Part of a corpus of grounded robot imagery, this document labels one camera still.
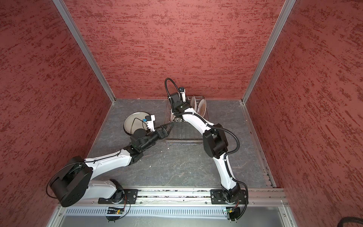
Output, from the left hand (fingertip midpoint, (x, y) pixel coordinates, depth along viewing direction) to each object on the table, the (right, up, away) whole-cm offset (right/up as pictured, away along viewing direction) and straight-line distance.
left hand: (170, 127), depth 79 cm
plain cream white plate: (-30, +2, +25) cm, 39 cm away
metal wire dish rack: (+6, -7, +21) cm, 23 cm away
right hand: (+8, +15, +18) cm, 25 cm away
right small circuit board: (+32, -43, -6) cm, 54 cm away
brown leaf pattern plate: (+20, +13, +25) cm, 35 cm away
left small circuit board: (-31, -44, -6) cm, 54 cm away
